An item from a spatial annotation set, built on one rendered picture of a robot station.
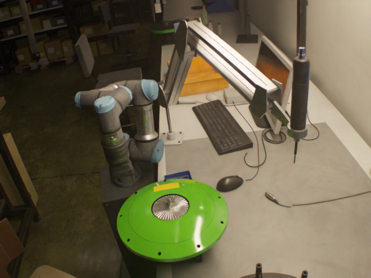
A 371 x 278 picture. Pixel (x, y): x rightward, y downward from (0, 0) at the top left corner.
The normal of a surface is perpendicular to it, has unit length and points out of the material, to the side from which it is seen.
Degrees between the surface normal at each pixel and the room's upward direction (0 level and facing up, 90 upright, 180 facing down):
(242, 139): 6
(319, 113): 0
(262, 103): 90
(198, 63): 86
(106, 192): 0
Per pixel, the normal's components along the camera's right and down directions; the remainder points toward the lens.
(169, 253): -0.11, -0.52
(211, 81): 0.17, 0.59
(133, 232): -0.41, -0.60
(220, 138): -0.22, -0.80
